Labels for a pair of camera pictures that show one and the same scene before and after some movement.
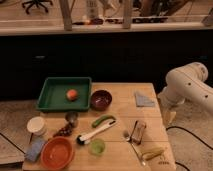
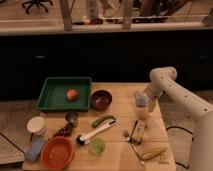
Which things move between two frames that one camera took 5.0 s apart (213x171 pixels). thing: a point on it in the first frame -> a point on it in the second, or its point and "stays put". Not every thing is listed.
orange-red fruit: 72,94 stays put
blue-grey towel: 144,101 stays put
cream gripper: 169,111 -> 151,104
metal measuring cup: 72,118 stays put
